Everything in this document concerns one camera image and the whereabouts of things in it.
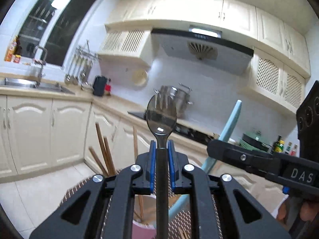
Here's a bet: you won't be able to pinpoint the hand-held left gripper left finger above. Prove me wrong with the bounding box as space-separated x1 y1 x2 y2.
29 140 157 239

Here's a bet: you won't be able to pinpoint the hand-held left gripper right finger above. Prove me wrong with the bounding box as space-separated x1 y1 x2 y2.
167 139 292 239

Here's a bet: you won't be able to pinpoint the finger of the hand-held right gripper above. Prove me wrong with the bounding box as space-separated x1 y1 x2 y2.
206 139 283 180

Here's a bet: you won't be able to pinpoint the black-handled spoon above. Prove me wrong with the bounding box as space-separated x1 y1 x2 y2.
146 94 178 239

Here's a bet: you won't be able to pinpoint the pile of wooden chopsticks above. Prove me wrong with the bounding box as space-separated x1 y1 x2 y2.
88 122 150 223

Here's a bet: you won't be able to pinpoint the pink utensil holder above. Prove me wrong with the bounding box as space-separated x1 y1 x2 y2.
132 194 190 239

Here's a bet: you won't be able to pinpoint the person's right hand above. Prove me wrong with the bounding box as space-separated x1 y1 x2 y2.
276 197 319 222

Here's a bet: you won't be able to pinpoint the green cooking appliance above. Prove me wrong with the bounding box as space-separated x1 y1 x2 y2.
240 129 273 153

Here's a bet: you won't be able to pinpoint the condiment bottles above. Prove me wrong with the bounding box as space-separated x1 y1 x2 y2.
273 136 285 153

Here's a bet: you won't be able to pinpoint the steel pot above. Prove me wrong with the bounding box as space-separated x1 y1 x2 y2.
174 83 193 112
153 85 178 105

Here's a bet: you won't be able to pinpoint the round wooden board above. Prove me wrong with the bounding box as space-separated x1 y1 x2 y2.
132 68 149 86

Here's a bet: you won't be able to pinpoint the black jug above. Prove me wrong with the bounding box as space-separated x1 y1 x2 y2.
93 75 108 97

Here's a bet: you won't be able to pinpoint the beige kitchen countertop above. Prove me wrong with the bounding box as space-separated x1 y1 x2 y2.
0 72 299 160

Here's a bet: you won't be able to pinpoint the hanging steel ladle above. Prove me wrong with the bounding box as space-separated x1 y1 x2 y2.
79 55 91 90
64 52 75 84
71 53 81 85

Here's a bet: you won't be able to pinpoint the range hood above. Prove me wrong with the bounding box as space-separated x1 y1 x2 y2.
151 25 254 75

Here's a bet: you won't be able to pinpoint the cream lower kitchen cabinets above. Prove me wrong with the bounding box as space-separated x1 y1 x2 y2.
0 93 275 192

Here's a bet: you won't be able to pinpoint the cream kitchen cabinets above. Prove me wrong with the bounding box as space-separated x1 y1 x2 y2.
0 93 275 192
97 0 312 116

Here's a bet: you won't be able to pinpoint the cream upper kitchen cabinets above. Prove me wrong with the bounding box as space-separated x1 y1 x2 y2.
97 0 312 116

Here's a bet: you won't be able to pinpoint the steel sink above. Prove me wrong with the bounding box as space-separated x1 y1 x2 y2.
4 77 75 95

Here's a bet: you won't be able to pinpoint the steel faucet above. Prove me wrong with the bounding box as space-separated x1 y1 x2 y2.
32 45 48 85

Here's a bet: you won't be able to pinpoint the kitchen window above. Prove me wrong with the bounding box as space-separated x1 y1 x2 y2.
17 0 104 68

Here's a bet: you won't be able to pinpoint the orange packet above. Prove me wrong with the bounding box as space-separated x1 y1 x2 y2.
5 36 22 63

